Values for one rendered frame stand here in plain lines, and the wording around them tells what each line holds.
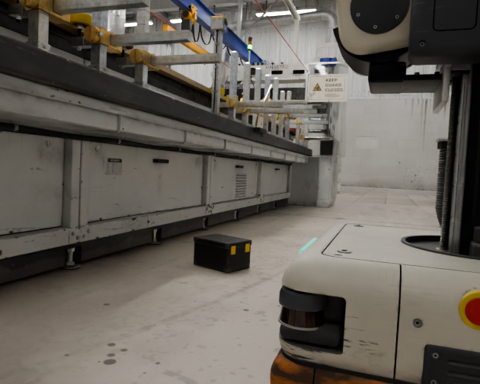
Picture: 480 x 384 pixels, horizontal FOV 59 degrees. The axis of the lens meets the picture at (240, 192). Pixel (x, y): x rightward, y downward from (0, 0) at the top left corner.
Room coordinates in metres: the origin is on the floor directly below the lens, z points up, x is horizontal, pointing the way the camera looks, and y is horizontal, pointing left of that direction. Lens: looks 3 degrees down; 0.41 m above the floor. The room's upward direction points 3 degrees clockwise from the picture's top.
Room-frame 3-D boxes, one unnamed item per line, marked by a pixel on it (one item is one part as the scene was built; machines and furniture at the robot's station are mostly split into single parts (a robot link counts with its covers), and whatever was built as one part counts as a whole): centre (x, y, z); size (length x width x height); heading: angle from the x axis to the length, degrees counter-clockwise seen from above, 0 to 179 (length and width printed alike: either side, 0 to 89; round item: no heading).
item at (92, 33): (1.40, 0.47, 0.81); 0.14 x 0.06 x 0.05; 161
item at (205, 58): (1.63, 0.30, 0.81); 0.43 x 0.03 x 0.04; 71
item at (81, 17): (1.45, 0.57, 0.85); 0.08 x 0.08 x 0.11
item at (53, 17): (1.16, 0.55, 0.83); 0.14 x 0.06 x 0.05; 161
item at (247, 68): (2.80, -0.01, 0.87); 0.04 x 0.04 x 0.48; 71
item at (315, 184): (5.71, -0.43, 0.95); 1.65 x 0.70 x 1.90; 71
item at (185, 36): (1.39, 0.38, 0.81); 0.43 x 0.03 x 0.04; 71
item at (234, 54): (2.56, 0.07, 0.88); 0.04 x 0.04 x 0.48; 71
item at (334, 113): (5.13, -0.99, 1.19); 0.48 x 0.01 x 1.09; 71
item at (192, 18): (7.75, 1.07, 2.95); 0.34 x 0.26 x 0.49; 161
